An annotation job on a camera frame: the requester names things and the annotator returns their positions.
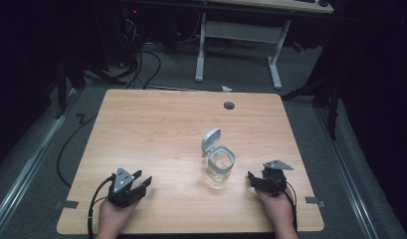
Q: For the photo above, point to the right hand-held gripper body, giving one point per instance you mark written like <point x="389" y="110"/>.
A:
<point x="275" y="181"/>

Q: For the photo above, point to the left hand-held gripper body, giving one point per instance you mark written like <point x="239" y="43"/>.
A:
<point x="123" y="182"/>

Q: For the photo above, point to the clear jar with grey lid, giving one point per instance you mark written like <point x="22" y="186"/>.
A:
<point x="219" y="164"/>

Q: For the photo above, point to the person's right hand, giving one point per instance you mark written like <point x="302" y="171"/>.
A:
<point x="279" y="210"/>

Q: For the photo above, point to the person's left hand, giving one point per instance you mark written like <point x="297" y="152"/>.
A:
<point x="113" y="215"/>

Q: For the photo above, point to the grey tape strip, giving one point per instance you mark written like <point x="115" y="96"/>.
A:
<point x="67" y="204"/>
<point x="313" y="200"/>

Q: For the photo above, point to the dark round table grommet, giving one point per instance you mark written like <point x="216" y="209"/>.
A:
<point x="229" y="106"/>

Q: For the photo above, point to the small white crumpled scrap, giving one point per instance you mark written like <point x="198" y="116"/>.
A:
<point x="226" y="88"/>

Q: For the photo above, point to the black metal stand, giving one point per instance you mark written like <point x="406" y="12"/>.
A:
<point x="333" y="106"/>
<point x="62" y="89"/>

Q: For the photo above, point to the small red object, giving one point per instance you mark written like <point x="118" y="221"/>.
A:
<point x="297" y="47"/>

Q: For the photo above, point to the dark computer tower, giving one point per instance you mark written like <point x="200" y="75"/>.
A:
<point x="114" y="33"/>

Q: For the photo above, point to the grey metal floor rail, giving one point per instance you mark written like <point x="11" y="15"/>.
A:
<point x="28" y="162"/>
<point x="347" y="172"/>

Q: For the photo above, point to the white frame desk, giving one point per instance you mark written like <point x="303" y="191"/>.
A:
<point x="239" y="31"/>

